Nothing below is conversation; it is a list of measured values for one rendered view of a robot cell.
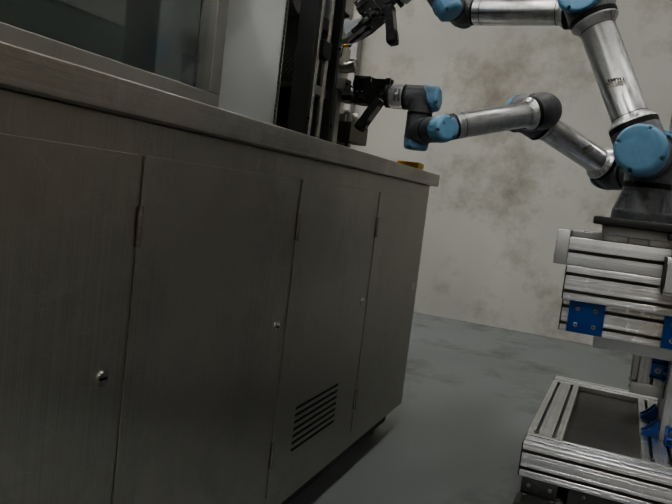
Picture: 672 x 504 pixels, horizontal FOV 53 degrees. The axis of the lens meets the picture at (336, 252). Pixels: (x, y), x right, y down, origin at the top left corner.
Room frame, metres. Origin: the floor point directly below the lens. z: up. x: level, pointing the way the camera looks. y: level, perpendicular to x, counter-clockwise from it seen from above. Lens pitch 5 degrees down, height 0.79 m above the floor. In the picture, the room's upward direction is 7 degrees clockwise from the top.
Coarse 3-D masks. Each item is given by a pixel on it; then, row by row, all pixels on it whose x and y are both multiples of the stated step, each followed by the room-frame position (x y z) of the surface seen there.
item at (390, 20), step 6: (384, 6) 1.99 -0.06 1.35; (390, 6) 1.98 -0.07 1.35; (384, 12) 1.99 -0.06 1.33; (390, 12) 1.98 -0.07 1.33; (390, 18) 1.98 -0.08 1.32; (390, 24) 1.98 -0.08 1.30; (396, 24) 2.01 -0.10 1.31; (390, 30) 1.98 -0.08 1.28; (396, 30) 2.01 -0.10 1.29; (390, 36) 1.98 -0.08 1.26; (396, 36) 1.99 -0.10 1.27; (390, 42) 1.98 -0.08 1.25; (396, 42) 1.99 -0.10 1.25
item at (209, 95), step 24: (216, 0) 1.09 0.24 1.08; (0, 24) 0.72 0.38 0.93; (216, 24) 1.09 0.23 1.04; (24, 48) 0.75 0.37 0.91; (48, 48) 0.78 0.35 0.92; (72, 48) 0.81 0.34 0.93; (216, 48) 1.09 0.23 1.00; (120, 72) 0.89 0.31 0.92; (144, 72) 0.94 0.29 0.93; (216, 72) 1.10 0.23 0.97; (192, 96) 1.04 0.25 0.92; (216, 96) 1.10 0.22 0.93
